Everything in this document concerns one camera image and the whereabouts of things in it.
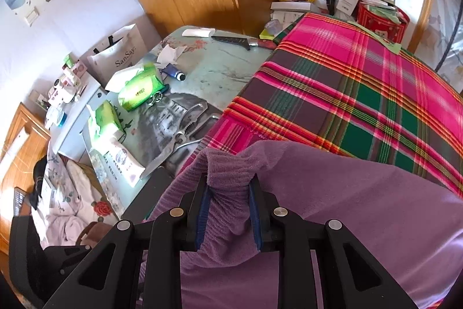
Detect purple fleece garment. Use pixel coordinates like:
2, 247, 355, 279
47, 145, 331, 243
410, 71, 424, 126
151, 140, 462, 308

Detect white printed paper packet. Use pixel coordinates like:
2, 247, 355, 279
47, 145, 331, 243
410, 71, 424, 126
92, 136, 144, 187

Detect white green tissue pack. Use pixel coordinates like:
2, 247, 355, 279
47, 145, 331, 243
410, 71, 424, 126
86, 100, 124, 155

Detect wooden bed headboard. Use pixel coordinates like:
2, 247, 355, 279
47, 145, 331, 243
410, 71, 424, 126
1, 103, 50, 254

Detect metal scissors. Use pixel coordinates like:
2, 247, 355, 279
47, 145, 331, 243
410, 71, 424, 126
140, 101, 221, 179

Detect glass top side table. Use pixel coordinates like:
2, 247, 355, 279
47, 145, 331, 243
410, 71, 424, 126
82, 26, 271, 219

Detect pink plaid tablecloth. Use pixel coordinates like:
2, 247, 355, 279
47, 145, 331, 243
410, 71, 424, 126
199, 13, 462, 195

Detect white paper bag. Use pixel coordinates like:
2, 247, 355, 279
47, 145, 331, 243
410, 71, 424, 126
87, 23, 148, 86

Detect black kitchen knife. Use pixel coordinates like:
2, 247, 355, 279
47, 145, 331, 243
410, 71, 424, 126
212, 35, 277, 51

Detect plastic covered door screen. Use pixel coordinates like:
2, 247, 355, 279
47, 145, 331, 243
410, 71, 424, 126
409, 0, 462, 93

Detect red basket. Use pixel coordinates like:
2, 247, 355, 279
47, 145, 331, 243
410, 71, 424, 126
357, 1, 410, 44

